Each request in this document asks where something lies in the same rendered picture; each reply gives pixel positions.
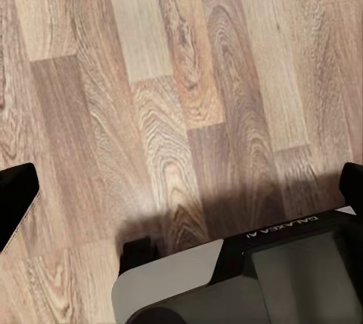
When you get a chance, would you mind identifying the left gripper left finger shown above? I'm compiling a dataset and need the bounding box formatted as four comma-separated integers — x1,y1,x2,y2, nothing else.
0,162,39,252

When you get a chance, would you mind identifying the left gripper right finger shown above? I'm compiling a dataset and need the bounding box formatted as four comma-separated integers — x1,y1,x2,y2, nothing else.
339,162,363,223

